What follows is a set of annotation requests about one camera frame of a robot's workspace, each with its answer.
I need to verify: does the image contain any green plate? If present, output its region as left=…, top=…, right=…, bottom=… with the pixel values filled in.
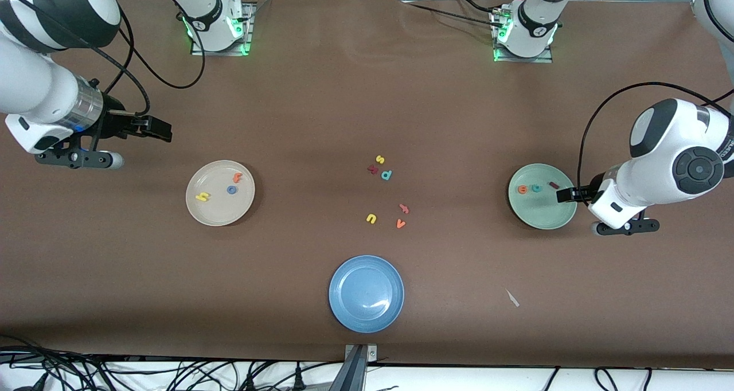
left=507, top=163, right=579, bottom=230

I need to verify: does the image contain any beige plate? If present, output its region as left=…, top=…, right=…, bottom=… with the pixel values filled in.
left=185, top=160, right=256, bottom=227

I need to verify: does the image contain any brown table cover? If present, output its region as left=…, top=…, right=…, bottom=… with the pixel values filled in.
left=0, top=0, right=734, bottom=370

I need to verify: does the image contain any blue plate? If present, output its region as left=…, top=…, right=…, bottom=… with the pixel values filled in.
left=328, top=255, right=405, bottom=334

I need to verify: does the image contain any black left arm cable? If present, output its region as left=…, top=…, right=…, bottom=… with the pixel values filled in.
left=576, top=0, right=734, bottom=191

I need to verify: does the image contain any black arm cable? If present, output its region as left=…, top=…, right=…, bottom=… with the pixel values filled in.
left=576, top=0, right=734, bottom=191
left=0, top=0, right=206, bottom=118

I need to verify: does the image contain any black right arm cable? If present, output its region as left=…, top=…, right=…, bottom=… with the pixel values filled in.
left=0, top=0, right=206, bottom=118

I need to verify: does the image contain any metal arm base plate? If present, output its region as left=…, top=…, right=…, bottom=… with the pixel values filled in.
left=191, top=2, right=256, bottom=57
left=491, top=10, right=554, bottom=64

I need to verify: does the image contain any black base cable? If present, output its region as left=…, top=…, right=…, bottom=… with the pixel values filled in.
left=401, top=0, right=505, bottom=28

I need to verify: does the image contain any tangled black floor cable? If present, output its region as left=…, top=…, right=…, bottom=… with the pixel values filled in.
left=0, top=334, right=115, bottom=391

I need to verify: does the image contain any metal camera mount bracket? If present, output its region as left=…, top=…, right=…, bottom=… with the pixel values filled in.
left=330, top=343, right=378, bottom=391

